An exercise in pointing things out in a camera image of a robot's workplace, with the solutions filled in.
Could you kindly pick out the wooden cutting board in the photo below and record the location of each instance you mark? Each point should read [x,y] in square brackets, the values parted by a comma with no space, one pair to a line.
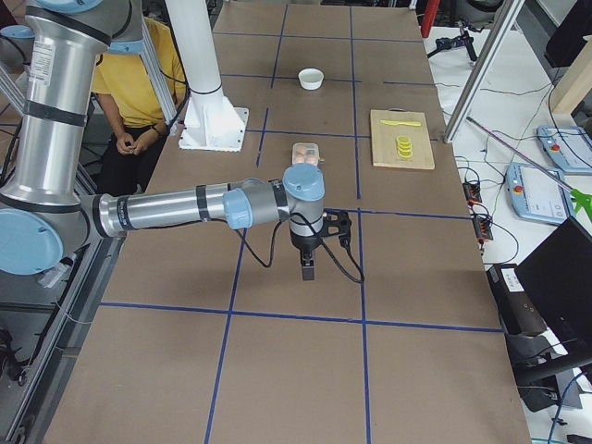
[385,147]

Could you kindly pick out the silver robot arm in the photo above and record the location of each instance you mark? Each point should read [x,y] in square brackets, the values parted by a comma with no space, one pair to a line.
[93,129]

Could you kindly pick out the green tipped stick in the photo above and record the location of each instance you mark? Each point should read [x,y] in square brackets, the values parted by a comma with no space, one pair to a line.
[582,200]

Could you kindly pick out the blue teach pendant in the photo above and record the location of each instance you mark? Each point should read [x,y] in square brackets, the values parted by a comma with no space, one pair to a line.
[536,197]
[569,148]

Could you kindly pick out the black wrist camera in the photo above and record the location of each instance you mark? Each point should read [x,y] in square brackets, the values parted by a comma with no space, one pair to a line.
[337,223]

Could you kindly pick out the white ceramic bowl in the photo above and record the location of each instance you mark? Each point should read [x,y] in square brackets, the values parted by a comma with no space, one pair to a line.
[311,79]

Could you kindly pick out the black computer monitor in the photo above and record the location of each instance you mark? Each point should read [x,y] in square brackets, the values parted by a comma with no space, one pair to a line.
[556,276]

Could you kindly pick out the far blue teach pendant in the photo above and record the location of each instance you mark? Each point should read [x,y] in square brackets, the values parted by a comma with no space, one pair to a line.
[569,148]

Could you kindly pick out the person in yellow shirt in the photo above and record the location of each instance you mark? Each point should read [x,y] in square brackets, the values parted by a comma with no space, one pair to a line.
[127,97]

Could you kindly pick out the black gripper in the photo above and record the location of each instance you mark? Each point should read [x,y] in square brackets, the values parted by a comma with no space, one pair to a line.
[302,242]

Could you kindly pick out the near blue teach pendant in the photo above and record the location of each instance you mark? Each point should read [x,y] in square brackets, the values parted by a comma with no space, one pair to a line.
[536,197]

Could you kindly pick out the aluminium frame beam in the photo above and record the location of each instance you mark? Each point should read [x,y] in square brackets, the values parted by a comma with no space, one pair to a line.
[502,24]

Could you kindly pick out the yellow plastic knife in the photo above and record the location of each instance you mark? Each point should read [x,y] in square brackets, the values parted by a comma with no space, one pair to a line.
[395,123]

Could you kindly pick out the clear plastic egg box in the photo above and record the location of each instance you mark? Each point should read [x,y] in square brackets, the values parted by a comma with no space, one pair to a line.
[306,153]

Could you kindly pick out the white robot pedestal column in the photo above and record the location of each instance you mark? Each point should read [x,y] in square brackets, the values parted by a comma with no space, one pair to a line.
[211,122]

